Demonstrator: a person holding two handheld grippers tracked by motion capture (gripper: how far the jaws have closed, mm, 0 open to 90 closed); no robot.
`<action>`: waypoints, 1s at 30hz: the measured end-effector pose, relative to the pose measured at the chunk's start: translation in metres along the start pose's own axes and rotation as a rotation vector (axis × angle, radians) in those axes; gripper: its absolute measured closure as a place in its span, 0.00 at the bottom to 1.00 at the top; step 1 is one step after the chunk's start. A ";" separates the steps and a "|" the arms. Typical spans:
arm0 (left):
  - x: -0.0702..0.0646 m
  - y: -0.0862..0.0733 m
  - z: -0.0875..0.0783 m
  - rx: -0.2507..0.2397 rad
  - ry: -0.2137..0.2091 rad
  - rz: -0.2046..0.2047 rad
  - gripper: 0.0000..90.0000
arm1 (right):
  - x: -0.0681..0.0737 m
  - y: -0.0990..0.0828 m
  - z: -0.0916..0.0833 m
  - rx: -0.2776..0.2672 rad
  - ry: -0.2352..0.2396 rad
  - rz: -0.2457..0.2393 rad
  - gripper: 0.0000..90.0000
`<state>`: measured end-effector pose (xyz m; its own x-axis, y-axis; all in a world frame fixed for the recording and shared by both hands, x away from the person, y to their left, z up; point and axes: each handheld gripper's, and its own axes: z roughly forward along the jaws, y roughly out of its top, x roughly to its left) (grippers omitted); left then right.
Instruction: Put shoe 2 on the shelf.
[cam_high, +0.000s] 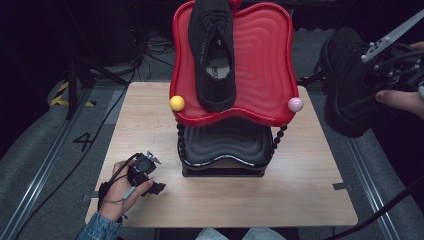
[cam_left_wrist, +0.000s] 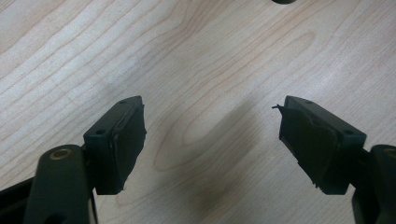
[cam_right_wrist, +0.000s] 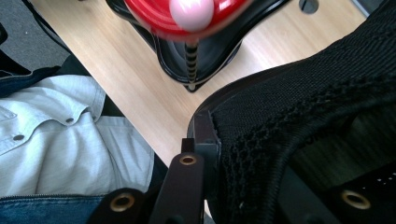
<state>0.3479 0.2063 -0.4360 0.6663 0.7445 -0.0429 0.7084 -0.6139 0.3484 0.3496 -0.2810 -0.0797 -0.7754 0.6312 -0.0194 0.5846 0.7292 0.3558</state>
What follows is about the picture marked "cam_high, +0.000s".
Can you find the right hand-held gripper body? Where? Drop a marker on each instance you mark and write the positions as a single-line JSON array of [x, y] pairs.
[[400, 63]]

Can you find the person's right leg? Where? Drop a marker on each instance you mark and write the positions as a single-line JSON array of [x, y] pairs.
[[266, 235]]

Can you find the metal floor rail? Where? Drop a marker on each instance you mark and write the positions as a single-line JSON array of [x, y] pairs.
[[370, 186], [45, 168]]

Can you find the black knit sneaker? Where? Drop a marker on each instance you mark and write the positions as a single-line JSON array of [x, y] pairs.
[[340, 66], [213, 93]]

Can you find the black tripod stand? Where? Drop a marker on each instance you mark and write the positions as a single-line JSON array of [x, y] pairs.
[[71, 93]]

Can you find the grey tape piece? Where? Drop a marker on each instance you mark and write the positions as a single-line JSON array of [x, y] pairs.
[[88, 197], [340, 186]]

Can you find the yellow and black hazard tape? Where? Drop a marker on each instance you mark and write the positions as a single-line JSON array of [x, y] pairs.
[[56, 100]]

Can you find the person's left hand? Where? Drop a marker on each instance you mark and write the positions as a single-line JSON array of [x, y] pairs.
[[116, 196]]

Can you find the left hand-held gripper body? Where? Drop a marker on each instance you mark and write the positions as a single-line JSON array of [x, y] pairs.
[[144, 165]]

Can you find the person's right hand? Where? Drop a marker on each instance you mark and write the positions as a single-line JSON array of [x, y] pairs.
[[406, 101]]

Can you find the black stand leg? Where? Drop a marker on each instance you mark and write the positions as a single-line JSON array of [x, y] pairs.
[[310, 80]]

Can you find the red and black two-tier rack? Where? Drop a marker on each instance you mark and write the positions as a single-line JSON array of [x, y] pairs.
[[263, 66]]

